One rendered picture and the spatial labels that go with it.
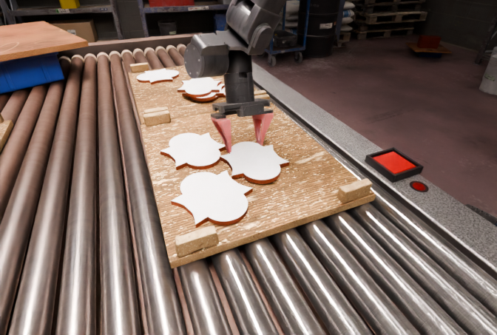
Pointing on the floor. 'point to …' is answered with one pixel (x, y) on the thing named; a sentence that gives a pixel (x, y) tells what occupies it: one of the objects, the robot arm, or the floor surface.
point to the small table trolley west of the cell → (284, 29)
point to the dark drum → (319, 21)
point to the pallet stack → (384, 7)
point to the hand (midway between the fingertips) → (244, 146)
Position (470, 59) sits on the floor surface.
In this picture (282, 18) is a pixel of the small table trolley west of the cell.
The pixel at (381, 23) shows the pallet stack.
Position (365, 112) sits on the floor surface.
